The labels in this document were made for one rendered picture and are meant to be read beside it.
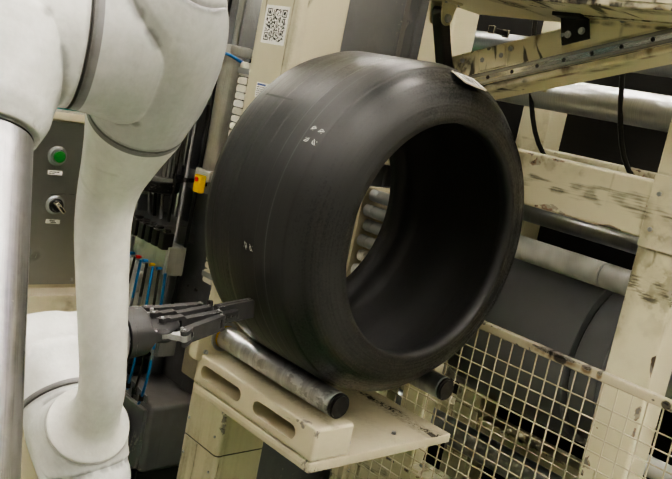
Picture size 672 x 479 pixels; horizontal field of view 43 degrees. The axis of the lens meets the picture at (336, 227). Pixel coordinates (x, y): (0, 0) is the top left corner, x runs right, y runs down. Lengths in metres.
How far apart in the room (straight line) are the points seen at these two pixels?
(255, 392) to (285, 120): 0.49
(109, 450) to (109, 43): 0.55
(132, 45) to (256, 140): 0.68
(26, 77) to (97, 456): 0.55
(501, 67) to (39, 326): 1.07
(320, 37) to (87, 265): 0.88
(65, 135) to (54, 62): 1.07
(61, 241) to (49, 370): 0.69
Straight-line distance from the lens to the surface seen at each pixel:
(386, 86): 1.36
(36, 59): 0.70
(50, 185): 1.78
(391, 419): 1.71
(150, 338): 1.26
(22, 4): 0.71
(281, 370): 1.52
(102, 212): 0.92
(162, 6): 0.73
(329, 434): 1.45
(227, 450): 1.85
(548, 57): 1.74
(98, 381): 1.02
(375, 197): 2.01
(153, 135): 0.81
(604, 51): 1.68
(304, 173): 1.29
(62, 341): 1.19
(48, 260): 1.82
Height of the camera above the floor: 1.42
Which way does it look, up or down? 9 degrees down
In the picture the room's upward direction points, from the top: 11 degrees clockwise
